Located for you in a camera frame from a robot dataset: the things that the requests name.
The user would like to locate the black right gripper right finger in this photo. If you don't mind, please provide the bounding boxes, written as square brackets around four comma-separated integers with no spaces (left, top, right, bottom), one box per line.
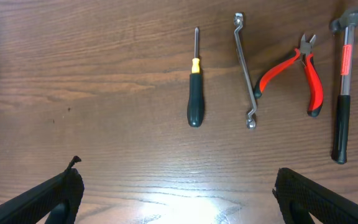
[272,168,358,224]

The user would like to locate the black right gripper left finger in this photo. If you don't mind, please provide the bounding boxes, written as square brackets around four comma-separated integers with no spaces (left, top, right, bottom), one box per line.
[0,156,85,223]

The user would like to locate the hammer with black grip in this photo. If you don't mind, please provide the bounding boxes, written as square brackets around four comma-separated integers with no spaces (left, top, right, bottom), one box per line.
[329,6,358,164]

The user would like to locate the black yellow screwdriver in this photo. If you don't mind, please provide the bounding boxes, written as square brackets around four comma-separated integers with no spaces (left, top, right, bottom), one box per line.
[187,27,204,128]

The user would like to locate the red handled cutting pliers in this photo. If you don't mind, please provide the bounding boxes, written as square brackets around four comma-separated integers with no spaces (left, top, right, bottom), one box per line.
[254,34,324,117]

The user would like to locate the silver offset ring wrench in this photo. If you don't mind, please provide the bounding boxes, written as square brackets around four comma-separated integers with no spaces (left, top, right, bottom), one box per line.
[234,12,257,129]

